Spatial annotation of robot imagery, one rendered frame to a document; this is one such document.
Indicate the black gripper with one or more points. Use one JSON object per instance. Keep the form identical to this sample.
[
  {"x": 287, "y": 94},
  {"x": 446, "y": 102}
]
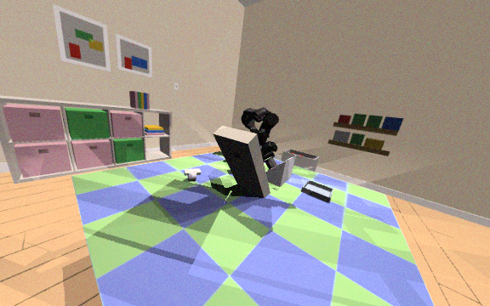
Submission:
[{"x": 267, "y": 146}]

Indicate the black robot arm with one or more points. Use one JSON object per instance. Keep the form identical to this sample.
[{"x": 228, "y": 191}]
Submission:
[{"x": 269, "y": 119}]

